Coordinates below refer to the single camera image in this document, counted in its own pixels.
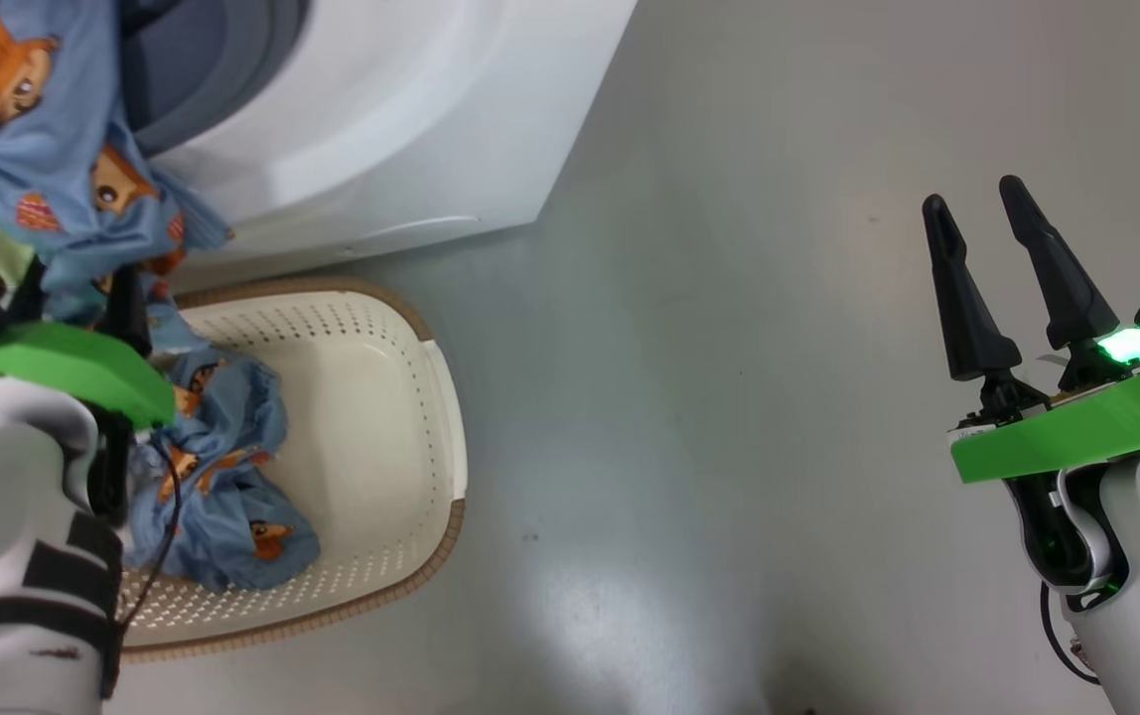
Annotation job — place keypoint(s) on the blue cartoon print garment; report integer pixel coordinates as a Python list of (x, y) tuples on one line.
[(232, 467), (24, 149)]

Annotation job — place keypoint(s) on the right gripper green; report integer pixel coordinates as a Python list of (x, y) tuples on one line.
[(1067, 437)]

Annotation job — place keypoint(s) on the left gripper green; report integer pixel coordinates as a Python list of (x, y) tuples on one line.
[(64, 362)]

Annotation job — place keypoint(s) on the white front-load washing machine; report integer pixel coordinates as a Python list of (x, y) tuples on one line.
[(381, 129)]

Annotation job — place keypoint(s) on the cream perforated laundry basket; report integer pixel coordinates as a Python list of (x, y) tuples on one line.
[(371, 427)]

